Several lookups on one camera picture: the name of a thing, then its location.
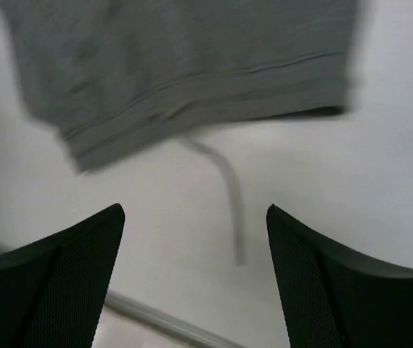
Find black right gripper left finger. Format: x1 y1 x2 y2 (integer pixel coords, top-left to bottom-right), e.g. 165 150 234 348
0 204 125 348

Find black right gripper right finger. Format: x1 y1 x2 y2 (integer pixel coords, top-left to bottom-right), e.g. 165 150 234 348
266 205 413 348

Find grey cotton shorts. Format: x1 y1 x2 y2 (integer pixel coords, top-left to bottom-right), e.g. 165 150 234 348
0 1 359 265

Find aluminium front frame rail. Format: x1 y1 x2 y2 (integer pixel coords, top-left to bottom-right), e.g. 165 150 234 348
105 291 242 348

